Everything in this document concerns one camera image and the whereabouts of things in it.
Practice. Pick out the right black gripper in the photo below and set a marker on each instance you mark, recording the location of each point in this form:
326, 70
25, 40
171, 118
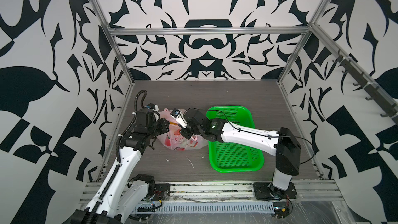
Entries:
186, 134

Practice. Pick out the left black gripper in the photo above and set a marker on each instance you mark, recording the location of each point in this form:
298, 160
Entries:
164, 127

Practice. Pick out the pink knotted plastic bag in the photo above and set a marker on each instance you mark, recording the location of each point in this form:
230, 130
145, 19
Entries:
174, 140

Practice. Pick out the green plastic basket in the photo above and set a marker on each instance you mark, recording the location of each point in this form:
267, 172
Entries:
230, 157

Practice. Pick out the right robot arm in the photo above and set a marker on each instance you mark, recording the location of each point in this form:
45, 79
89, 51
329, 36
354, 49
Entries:
281, 144

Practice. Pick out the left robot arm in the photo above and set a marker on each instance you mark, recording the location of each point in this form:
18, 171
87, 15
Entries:
114, 202

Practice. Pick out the small electronics board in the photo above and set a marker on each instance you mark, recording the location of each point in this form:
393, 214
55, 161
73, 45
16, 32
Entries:
282, 209

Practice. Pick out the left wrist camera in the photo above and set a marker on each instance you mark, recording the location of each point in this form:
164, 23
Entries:
152, 107

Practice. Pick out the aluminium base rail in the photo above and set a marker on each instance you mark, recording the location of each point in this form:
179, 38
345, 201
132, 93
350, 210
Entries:
234, 191

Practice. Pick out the white slotted cable duct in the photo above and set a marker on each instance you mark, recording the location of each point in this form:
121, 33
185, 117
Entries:
210, 208

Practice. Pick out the black wall hook rail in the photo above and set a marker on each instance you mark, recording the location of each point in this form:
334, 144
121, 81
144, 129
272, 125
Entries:
363, 81

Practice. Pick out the aluminium frame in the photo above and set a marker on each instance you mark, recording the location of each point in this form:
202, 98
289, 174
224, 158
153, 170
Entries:
288, 40

